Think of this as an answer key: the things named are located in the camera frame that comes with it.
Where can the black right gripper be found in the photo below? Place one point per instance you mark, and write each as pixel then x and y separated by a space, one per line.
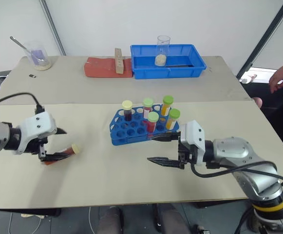
pixel 185 153

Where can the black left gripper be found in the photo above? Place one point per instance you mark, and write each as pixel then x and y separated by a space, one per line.
pixel 35 145

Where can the red tube with cream cap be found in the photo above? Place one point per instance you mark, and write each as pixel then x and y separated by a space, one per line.
pixel 70 150

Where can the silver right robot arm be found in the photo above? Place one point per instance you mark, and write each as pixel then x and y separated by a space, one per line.
pixel 238 151

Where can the blue test tube rack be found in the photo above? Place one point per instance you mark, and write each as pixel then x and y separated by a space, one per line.
pixel 131 132

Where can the bystander bare hand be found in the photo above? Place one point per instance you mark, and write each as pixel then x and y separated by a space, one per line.
pixel 280 79

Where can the yellow tube green cap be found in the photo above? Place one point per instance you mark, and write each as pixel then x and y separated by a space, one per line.
pixel 172 120

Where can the red tube green cap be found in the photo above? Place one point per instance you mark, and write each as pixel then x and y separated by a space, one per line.
pixel 152 123

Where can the orange tube green cap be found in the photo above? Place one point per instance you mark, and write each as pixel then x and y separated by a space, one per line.
pixel 166 107

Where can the white labelled red tube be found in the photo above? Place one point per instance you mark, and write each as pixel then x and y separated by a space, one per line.
pixel 147 109

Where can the dark red tube yellow cap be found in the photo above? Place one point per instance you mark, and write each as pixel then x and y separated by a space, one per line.
pixel 127 111

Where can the dark rounded shape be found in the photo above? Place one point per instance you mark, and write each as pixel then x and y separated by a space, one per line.
pixel 171 219
pixel 110 220

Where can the small black clip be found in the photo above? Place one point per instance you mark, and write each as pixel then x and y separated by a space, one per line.
pixel 32 76

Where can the wide glass beaker with grains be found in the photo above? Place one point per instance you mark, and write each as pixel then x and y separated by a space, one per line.
pixel 40 64

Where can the blue plastic bin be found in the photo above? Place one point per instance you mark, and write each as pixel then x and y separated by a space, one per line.
pixel 141 70

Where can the red flat brick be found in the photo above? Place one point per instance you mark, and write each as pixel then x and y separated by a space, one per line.
pixel 99 67

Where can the tall glass beaker with grains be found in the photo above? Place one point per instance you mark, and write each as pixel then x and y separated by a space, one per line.
pixel 161 59

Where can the wooden block with holes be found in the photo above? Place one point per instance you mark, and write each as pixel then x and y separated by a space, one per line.
pixel 118 62

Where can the metal spoon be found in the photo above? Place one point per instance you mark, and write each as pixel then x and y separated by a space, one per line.
pixel 18 42

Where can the corrugated metal conduit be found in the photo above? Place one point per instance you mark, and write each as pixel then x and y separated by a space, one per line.
pixel 54 29

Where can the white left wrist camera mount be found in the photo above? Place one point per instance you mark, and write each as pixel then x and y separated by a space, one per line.
pixel 40 123

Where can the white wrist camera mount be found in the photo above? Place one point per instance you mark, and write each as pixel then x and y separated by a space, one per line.
pixel 40 123
pixel 193 135

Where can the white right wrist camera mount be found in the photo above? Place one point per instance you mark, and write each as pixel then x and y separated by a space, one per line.
pixel 193 135

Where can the dark metal frame post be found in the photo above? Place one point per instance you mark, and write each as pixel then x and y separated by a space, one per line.
pixel 263 39

